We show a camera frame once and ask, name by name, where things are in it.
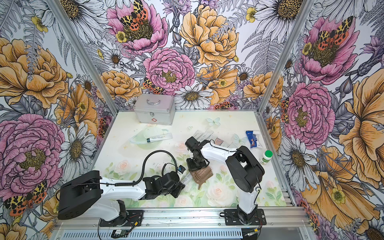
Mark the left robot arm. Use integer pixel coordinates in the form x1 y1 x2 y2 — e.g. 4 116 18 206
58 171 185 225

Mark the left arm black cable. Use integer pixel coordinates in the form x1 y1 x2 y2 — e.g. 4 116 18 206
95 149 179 217

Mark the purple cap toothpaste tube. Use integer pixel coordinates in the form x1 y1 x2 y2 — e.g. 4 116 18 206
181 173 193 185
202 129 214 140

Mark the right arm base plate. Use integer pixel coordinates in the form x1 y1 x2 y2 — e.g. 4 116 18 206
220 209 267 226

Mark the green cap white bottle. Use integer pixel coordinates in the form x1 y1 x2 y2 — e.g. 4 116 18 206
260 150 274 165

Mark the dark green cap toothpaste tube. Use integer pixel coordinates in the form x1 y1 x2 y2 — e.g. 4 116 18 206
147 133 173 143

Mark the blue bandage packet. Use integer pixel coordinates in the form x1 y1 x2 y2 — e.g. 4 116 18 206
246 131 262 149

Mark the metallic pink toothpaste tube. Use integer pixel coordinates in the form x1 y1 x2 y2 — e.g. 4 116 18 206
215 138 224 146

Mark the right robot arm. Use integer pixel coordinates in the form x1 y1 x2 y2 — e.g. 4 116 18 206
185 137 265 225

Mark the aluminium front rail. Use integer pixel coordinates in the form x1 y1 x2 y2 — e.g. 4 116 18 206
51 207 316 240

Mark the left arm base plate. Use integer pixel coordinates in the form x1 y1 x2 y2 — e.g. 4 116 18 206
99 210 144 227

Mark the silver metal first-aid case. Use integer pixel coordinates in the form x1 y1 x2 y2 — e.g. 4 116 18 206
134 94 176 125

